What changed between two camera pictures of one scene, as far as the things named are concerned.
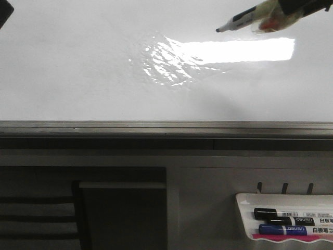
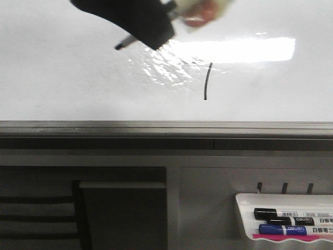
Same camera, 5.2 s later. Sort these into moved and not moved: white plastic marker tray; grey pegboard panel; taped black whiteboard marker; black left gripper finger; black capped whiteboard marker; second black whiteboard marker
Moved: black left gripper finger; taped black whiteboard marker
Not moved: grey pegboard panel; black capped whiteboard marker; white plastic marker tray; second black whiteboard marker
